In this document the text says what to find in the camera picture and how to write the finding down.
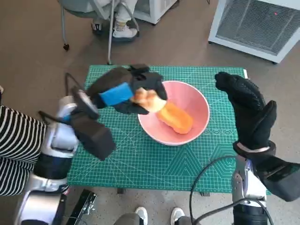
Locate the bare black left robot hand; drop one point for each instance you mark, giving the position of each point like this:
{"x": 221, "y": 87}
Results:
{"x": 114, "y": 96}

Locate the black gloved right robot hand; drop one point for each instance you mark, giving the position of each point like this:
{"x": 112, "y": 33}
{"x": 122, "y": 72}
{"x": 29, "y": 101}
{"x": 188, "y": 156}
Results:
{"x": 253, "y": 112}

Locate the round toy bread bun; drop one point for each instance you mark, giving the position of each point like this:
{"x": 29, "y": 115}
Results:
{"x": 150, "y": 103}

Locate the pink bowl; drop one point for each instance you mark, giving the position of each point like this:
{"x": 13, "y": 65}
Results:
{"x": 195, "y": 103}

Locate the long toy bread loaf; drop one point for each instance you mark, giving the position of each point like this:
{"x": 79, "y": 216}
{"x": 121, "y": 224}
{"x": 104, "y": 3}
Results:
{"x": 175, "y": 117}

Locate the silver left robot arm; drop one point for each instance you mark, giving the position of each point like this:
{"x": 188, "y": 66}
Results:
{"x": 61, "y": 138}

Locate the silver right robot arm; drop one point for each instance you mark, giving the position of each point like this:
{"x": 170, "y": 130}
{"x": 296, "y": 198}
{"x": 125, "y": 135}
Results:
{"x": 246, "y": 182}

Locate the green cutting mat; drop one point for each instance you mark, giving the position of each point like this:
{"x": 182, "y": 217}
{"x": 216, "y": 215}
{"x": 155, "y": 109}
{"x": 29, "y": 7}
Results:
{"x": 140, "y": 164}

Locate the silver metal pole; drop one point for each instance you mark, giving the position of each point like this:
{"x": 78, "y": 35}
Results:
{"x": 111, "y": 23}

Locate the white cabinet with mesh panel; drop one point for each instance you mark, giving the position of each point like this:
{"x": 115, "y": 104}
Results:
{"x": 253, "y": 23}

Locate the small white cabinet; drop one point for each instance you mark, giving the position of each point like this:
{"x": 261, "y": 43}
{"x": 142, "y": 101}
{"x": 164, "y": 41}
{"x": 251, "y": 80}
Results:
{"x": 150, "y": 11}

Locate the small black table clip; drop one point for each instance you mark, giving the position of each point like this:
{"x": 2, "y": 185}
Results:
{"x": 204, "y": 194}
{"x": 119, "y": 190}

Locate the grey chair with castors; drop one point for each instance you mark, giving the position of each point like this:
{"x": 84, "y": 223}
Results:
{"x": 75, "y": 5}

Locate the person in striped top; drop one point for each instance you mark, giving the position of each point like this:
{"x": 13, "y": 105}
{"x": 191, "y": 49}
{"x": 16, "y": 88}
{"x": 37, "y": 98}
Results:
{"x": 16, "y": 140}

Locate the black clamp bar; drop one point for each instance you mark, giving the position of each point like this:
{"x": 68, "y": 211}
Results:
{"x": 80, "y": 206}

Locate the person with white shoes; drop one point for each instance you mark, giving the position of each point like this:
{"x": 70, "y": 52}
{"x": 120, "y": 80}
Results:
{"x": 141, "y": 213}

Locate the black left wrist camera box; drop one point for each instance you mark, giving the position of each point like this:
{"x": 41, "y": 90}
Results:
{"x": 96, "y": 138}

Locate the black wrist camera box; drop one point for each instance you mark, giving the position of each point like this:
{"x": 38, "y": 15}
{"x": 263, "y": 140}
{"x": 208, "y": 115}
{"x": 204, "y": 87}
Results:
{"x": 283, "y": 178}
{"x": 96, "y": 138}

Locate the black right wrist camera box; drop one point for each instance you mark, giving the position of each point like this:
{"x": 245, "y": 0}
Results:
{"x": 283, "y": 178}

